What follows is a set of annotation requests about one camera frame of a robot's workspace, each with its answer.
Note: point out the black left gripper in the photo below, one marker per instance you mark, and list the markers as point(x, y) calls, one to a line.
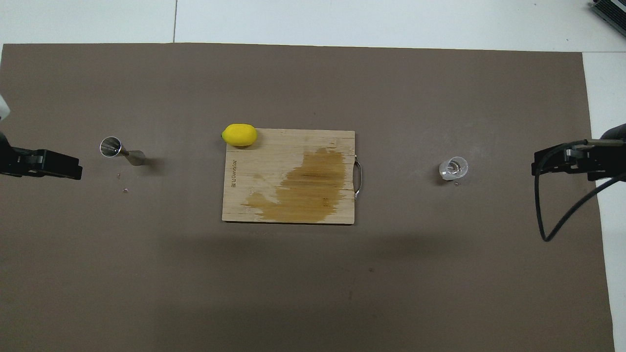
point(12, 161)

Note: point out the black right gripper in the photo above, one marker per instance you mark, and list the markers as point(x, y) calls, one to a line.
point(609, 159)

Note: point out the grey ribbed device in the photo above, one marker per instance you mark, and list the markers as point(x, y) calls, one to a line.
point(614, 9)

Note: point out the stainless steel jigger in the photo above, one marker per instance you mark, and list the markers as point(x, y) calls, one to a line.
point(111, 146)

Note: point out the brown table mat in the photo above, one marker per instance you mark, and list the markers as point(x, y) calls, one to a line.
point(146, 269)

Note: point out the stained wooden cutting board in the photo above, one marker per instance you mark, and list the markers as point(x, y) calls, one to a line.
point(274, 161)

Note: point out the yellow lemon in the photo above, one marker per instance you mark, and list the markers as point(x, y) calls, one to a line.
point(239, 135)

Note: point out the clear plastic cup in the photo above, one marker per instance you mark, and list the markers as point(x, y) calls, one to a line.
point(455, 168)

